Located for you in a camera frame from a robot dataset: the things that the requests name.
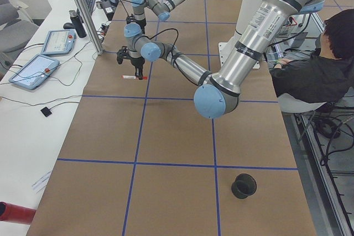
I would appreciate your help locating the black water bottle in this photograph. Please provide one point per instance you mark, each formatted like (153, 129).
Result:
(76, 21)

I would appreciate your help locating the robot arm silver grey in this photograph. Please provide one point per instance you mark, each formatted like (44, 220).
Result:
(218, 93)
(161, 10)

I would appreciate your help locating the black mesh cup near left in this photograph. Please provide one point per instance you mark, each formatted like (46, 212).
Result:
(243, 186)

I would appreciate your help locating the small black square sensor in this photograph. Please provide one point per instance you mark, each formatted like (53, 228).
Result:
(46, 111)

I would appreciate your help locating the aluminium frame post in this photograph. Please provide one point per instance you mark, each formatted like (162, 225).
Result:
(90, 28)

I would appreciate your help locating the lower teach pendant tablet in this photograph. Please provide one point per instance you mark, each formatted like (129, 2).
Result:
(35, 72)

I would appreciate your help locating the red cylinder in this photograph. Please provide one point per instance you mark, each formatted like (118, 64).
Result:
(16, 214)

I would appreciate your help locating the black keyboard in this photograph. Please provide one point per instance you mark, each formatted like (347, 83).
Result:
(90, 4)

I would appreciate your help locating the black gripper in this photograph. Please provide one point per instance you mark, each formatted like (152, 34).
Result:
(141, 23)
(136, 62)

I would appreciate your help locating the teach pendant tablet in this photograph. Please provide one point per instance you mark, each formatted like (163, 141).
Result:
(59, 42)
(35, 72)

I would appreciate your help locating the red marker pen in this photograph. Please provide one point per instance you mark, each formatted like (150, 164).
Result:
(131, 77)

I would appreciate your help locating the seated person in black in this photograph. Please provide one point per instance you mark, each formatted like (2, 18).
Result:
(327, 74)

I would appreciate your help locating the upper teach pendant tablet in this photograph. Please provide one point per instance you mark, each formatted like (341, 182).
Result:
(59, 42)

